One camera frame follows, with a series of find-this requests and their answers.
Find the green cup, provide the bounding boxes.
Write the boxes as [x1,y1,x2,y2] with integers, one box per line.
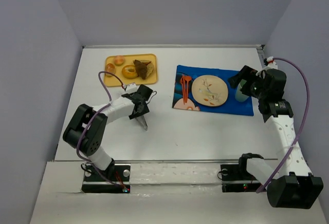
[235,80,249,103]

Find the metal tongs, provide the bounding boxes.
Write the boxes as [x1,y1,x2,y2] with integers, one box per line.
[136,115,148,130]

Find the dark brown bread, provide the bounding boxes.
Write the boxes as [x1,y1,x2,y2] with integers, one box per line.
[133,60,148,80]

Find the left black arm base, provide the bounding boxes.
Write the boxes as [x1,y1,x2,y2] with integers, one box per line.
[80,163,131,194]

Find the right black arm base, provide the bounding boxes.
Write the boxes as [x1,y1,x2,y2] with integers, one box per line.
[217,164,261,193]

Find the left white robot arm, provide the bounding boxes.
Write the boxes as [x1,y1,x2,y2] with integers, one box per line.
[63,84,155,182]

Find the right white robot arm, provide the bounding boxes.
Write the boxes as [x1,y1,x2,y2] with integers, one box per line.
[228,66,323,209]

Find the seeded bread slice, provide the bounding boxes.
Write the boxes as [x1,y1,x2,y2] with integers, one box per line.
[146,62,155,78]

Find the blue placemat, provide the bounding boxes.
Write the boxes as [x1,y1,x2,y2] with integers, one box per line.
[172,65,253,116]

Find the beige decorated plate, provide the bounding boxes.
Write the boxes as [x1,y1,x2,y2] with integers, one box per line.
[191,75,229,107]

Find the bagel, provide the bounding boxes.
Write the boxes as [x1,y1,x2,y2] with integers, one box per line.
[121,65,138,79]

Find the yellow tray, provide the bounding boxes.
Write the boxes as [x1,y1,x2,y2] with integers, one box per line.
[105,53,158,85]

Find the half baguette piece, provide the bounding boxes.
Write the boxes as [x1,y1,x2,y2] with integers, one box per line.
[139,60,151,65]

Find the round bun left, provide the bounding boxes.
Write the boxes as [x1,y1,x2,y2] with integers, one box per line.
[105,63,116,77]

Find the round bun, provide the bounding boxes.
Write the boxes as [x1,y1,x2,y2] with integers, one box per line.
[113,55,125,66]
[105,63,116,77]

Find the round bun top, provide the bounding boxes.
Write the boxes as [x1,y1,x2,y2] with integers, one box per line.
[113,55,125,66]

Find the orange spoon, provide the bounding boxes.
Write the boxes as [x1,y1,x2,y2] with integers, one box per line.
[185,76,192,96]

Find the orange knife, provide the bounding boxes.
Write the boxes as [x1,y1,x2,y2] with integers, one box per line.
[185,79,188,104]

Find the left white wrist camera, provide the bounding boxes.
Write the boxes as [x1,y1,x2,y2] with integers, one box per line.
[125,83,138,94]

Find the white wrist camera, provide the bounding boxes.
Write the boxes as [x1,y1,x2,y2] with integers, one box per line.
[257,57,278,77]
[125,83,138,94]

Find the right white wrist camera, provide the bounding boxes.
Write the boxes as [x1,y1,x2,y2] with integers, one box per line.
[257,57,278,77]

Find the metal rail back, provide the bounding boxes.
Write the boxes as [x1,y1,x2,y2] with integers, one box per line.
[82,44,263,49]

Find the metal rail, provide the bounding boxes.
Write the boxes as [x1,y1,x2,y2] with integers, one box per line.
[53,158,278,164]
[82,44,263,49]

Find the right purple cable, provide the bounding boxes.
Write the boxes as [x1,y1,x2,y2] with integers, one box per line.
[255,57,309,194]

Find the metal rail front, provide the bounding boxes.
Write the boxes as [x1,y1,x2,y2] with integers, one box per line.
[53,158,278,164]

